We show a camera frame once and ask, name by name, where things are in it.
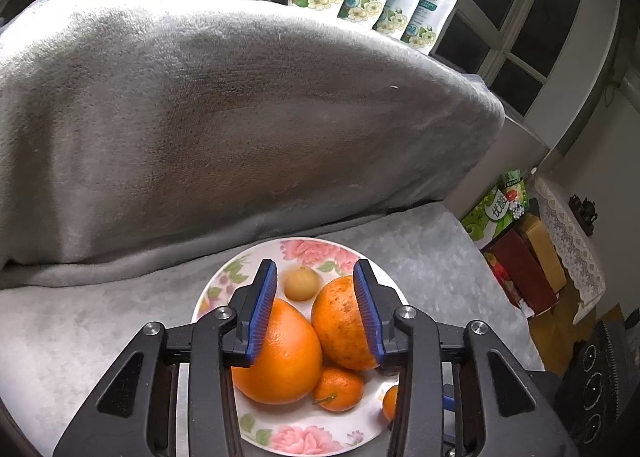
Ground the green carton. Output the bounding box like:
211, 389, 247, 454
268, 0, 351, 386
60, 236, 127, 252
461, 172, 531, 243

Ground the large elongated orange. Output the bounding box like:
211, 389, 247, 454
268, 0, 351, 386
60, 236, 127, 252
231, 298, 323, 405

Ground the large spotted orange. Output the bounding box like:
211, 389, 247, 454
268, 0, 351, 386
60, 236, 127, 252
311, 275, 381, 371

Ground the small mandarin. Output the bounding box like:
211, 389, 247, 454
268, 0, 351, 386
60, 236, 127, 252
382, 385, 400, 422

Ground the grey fleece blanket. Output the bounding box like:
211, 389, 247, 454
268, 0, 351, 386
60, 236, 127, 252
0, 199, 546, 457
0, 0, 506, 270

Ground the dark figurine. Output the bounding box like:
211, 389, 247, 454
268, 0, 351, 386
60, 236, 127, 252
570, 194, 599, 236

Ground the mandarin with stem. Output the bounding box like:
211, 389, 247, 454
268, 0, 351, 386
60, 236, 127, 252
313, 367, 366, 413

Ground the white floral plate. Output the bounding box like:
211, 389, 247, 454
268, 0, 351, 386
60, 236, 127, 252
191, 237, 416, 455

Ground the longan with stem nub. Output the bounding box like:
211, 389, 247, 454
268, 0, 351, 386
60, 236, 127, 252
284, 266, 321, 302

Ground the brown box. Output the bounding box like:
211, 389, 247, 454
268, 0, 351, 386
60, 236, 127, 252
517, 214, 568, 294

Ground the white lace cloth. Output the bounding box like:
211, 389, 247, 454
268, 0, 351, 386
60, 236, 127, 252
532, 177, 607, 325

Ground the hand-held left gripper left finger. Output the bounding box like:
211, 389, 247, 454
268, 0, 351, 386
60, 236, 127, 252
52, 259, 278, 457

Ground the black heater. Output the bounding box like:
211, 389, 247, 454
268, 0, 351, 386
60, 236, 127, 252
552, 319, 640, 457

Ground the red box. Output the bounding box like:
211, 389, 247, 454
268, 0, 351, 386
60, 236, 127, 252
482, 229, 557, 316

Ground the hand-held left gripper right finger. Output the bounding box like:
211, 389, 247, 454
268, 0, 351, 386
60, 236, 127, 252
352, 259, 581, 457

